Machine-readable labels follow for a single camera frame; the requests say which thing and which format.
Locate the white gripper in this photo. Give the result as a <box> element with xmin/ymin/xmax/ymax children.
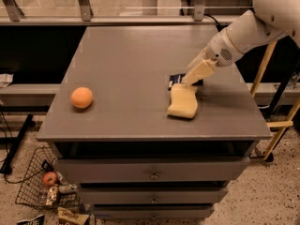
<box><xmin>182</xmin><ymin>28</ymin><xmax>243</xmax><ymax>85</ymax></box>

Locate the blue rxbar blueberry bar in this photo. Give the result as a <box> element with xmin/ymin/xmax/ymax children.
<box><xmin>168</xmin><ymin>73</ymin><xmax>203</xmax><ymax>90</ymax></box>

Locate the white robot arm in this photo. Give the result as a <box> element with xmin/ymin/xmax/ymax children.
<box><xmin>182</xmin><ymin>0</ymin><xmax>300</xmax><ymax>85</ymax></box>

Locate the yellow sponge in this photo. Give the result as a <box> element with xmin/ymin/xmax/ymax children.
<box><xmin>167</xmin><ymin>83</ymin><xmax>198</xmax><ymax>119</ymax></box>

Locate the grey drawer cabinet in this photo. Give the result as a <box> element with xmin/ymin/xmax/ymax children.
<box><xmin>37</xmin><ymin>25</ymin><xmax>270</xmax><ymax>219</ymax></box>

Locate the orange fruit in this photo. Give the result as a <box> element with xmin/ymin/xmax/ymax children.
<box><xmin>70</xmin><ymin>87</ymin><xmax>93</xmax><ymax>109</ymax></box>

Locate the red apple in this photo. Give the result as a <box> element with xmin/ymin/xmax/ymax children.
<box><xmin>42</xmin><ymin>172</ymin><xmax>57</xmax><ymax>187</ymax></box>

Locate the silver snack wrapper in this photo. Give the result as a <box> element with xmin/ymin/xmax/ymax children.
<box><xmin>46</xmin><ymin>185</ymin><xmax>59</xmax><ymax>206</ymax></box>

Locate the black metal stand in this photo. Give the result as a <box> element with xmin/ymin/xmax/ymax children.
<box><xmin>0</xmin><ymin>114</ymin><xmax>35</xmax><ymax>174</ymax></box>

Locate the yellow snack bag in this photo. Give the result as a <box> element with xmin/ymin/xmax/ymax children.
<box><xmin>58</xmin><ymin>207</ymin><xmax>89</xmax><ymax>225</ymax></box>

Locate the dark blue snack bag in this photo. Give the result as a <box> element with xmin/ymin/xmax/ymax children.
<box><xmin>17</xmin><ymin>215</ymin><xmax>45</xmax><ymax>225</ymax></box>

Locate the black wire basket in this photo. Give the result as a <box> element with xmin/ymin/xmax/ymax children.
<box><xmin>15</xmin><ymin>147</ymin><xmax>81</xmax><ymax>209</ymax></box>

